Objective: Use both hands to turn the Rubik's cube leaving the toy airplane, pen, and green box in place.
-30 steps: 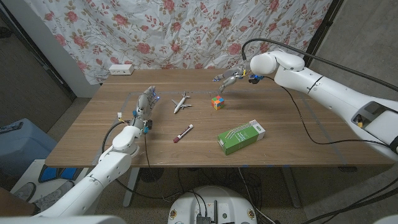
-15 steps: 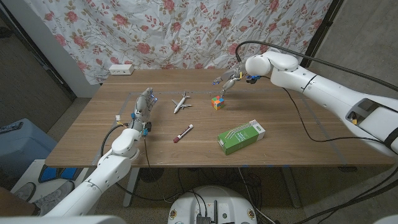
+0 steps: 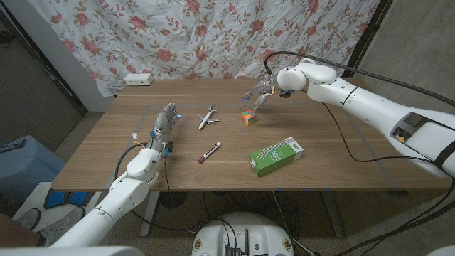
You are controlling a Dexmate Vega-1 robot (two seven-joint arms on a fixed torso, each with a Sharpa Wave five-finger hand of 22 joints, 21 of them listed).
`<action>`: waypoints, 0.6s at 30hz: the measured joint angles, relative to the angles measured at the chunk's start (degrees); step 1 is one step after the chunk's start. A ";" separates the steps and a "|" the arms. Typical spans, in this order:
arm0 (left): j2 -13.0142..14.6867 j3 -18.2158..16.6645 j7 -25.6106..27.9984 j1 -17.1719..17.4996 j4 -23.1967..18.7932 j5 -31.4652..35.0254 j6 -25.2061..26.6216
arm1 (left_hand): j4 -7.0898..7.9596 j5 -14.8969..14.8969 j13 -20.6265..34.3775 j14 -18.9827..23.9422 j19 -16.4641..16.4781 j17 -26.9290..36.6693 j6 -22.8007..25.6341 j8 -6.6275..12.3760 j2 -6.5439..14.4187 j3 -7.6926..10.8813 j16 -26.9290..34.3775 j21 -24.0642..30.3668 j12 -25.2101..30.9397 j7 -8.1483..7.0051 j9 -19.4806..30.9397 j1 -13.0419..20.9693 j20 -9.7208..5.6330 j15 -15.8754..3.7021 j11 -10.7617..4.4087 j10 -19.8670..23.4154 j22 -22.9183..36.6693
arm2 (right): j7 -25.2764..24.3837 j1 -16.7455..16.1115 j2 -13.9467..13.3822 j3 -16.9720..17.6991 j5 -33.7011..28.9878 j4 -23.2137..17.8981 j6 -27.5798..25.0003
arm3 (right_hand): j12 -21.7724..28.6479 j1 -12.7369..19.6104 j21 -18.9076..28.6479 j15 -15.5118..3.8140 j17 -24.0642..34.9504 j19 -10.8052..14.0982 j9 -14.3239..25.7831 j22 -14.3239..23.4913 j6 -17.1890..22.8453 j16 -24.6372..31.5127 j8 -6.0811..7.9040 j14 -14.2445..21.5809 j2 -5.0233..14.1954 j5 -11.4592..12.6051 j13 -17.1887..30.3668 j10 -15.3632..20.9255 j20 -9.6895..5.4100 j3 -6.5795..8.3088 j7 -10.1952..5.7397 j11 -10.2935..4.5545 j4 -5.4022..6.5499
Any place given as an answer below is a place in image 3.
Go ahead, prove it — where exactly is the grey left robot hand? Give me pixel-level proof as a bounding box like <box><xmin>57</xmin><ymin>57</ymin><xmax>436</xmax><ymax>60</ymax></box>
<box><xmin>149</xmin><ymin>102</ymin><xmax>182</xmax><ymax>157</ymax></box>

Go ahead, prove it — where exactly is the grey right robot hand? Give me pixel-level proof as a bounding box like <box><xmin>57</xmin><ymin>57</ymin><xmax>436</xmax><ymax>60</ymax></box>
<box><xmin>241</xmin><ymin>74</ymin><xmax>285</xmax><ymax>115</ymax></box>

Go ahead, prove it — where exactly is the multicoloured Rubik's cube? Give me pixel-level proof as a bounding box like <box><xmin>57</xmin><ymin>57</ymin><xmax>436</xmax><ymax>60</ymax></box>
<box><xmin>241</xmin><ymin>109</ymin><xmax>258</xmax><ymax>127</ymax></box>

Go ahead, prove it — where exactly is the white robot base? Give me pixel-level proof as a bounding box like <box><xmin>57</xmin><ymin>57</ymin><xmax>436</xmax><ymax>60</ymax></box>
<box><xmin>191</xmin><ymin>212</ymin><xmax>295</xmax><ymax>256</ymax></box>

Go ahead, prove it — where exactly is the white toy airplane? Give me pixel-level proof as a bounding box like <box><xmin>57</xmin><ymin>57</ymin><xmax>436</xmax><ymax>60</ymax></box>
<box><xmin>196</xmin><ymin>104</ymin><xmax>220</xmax><ymax>130</ymax></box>

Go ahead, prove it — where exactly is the white pen with red cap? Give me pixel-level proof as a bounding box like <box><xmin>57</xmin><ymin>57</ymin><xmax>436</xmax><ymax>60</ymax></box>
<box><xmin>198</xmin><ymin>142</ymin><xmax>222</xmax><ymax>164</ymax></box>

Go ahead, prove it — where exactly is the green cardboard box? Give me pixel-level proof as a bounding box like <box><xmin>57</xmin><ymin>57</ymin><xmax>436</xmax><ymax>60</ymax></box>
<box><xmin>248</xmin><ymin>136</ymin><xmax>304</xmax><ymax>178</ymax></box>

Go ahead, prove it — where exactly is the white power strip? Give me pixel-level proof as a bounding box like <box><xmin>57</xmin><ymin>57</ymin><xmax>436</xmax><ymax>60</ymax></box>
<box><xmin>124</xmin><ymin>73</ymin><xmax>154</xmax><ymax>87</ymax></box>

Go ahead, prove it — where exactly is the floral print backdrop cloth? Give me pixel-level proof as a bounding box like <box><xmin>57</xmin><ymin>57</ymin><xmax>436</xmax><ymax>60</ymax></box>
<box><xmin>26</xmin><ymin>0</ymin><xmax>381</xmax><ymax>97</ymax></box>

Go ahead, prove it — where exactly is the white table leg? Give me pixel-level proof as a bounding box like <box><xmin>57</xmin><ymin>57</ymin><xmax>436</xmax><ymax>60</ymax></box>
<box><xmin>140</xmin><ymin>191</ymin><xmax>161</xmax><ymax>238</ymax></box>

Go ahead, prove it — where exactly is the blue plastic bin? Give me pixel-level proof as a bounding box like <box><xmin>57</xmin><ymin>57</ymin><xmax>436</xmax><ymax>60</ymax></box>
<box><xmin>0</xmin><ymin>134</ymin><xmax>67</xmax><ymax>206</ymax></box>

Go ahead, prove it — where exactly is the grey sneaker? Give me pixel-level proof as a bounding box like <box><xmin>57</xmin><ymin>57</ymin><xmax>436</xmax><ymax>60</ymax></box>
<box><xmin>38</xmin><ymin>206</ymin><xmax>86</xmax><ymax>246</ymax></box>
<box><xmin>16</xmin><ymin>208</ymin><xmax>42</xmax><ymax>230</ymax></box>

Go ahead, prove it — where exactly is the grey table leg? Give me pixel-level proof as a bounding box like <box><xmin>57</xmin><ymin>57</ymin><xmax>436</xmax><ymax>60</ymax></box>
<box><xmin>321</xmin><ymin>191</ymin><xmax>346</xmax><ymax>238</ymax></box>

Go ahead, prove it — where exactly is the white and blue floor mat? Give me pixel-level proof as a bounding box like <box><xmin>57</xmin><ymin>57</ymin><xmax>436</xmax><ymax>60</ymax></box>
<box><xmin>12</xmin><ymin>181</ymin><xmax>104</xmax><ymax>232</ymax></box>

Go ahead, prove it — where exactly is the dark flat item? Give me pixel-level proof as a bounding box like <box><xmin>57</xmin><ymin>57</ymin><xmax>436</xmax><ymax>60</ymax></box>
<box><xmin>0</xmin><ymin>139</ymin><xmax>28</xmax><ymax>154</ymax></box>

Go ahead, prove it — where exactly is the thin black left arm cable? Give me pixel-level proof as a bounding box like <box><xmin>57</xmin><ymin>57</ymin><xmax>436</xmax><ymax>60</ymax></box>
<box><xmin>163</xmin><ymin>156</ymin><xmax>172</xmax><ymax>195</ymax></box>

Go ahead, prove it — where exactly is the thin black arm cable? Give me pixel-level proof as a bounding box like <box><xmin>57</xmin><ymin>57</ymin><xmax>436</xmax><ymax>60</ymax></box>
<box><xmin>163</xmin><ymin>156</ymin><xmax>172</xmax><ymax>195</ymax></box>
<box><xmin>321</xmin><ymin>102</ymin><xmax>437</xmax><ymax>164</ymax></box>

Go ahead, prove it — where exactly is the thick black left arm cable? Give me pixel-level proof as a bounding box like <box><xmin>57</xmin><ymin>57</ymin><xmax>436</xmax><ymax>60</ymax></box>
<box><xmin>114</xmin><ymin>142</ymin><xmax>146</xmax><ymax>181</ymax></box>

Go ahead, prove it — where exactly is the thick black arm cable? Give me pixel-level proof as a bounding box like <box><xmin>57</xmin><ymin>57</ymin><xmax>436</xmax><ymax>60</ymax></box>
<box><xmin>114</xmin><ymin>142</ymin><xmax>146</xmax><ymax>181</ymax></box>
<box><xmin>263</xmin><ymin>51</ymin><xmax>455</xmax><ymax>256</ymax></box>

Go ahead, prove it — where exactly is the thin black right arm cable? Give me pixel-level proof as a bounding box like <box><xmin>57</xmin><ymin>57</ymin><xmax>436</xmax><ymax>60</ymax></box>
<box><xmin>321</xmin><ymin>102</ymin><xmax>437</xmax><ymax>164</ymax></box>

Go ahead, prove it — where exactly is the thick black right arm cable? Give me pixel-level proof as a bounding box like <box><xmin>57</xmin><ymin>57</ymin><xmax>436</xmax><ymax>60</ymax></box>
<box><xmin>263</xmin><ymin>51</ymin><xmax>455</xmax><ymax>256</ymax></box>

